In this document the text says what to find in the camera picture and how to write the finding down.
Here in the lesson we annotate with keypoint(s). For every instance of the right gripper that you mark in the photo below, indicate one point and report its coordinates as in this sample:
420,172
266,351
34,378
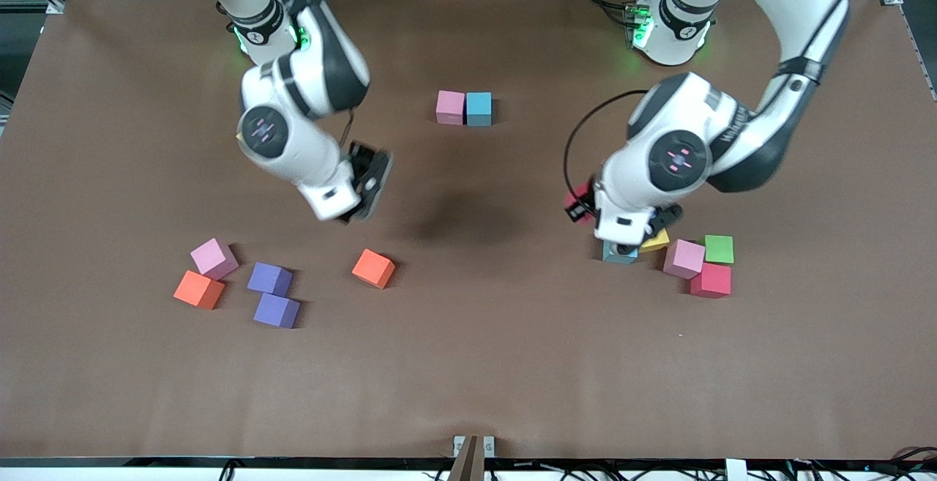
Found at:
361,159

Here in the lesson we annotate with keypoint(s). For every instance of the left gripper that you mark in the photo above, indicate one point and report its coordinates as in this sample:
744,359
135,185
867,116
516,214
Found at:
665,215

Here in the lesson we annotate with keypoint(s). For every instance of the blue foam cube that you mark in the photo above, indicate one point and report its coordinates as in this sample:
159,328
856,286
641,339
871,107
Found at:
611,255
479,108

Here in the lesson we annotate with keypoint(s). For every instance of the red foam cube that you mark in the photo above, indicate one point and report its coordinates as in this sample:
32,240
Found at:
583,192
711,280

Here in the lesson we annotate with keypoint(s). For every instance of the orange foam cube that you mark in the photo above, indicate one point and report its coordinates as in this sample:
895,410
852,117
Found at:
198,288
372,267

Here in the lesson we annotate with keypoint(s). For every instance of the pink foam cube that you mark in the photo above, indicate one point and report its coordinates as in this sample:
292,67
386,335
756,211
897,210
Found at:
684,258
212,258
450,107

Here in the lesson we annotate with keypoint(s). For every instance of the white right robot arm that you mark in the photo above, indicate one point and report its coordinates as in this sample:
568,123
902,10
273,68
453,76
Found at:
322,71

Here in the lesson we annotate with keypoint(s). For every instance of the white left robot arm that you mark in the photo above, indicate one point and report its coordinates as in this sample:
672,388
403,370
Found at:
768,129

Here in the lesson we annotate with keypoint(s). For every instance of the green foam cube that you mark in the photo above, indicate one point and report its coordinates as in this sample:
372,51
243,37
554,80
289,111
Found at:
719,249

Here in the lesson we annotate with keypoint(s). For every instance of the purple foam cube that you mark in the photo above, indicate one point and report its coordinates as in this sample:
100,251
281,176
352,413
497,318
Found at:
276,310
269,279

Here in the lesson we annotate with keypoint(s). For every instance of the brown table cover sheet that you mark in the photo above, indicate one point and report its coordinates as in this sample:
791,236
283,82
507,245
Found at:
468,320

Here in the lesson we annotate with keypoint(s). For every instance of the white edge bracket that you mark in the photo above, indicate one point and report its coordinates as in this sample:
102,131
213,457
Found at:
736,470

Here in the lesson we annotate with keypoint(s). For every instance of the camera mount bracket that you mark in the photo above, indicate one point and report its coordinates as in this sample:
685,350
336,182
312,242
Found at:
470,459

